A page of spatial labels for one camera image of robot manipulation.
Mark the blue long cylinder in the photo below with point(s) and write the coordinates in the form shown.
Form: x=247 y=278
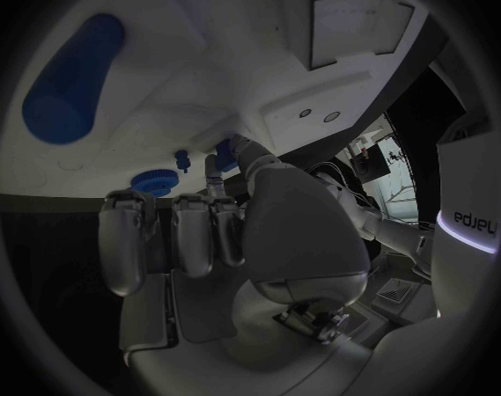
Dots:
x=68 y=85

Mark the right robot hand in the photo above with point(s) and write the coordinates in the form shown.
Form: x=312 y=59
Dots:
x=299 y=224

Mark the white task board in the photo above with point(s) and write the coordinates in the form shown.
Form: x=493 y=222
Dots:
x=217 y=56

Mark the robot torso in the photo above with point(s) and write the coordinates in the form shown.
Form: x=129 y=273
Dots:
x=460 y=178

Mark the blue block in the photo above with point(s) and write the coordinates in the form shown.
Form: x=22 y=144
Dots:
x=225 y=155

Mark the blue peg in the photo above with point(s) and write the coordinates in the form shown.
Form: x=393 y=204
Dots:
x=182 y=159

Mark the blue gear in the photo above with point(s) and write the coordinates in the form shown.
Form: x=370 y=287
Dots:
x=153 y=180

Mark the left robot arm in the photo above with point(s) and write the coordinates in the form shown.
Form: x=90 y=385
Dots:
x=394 y=231

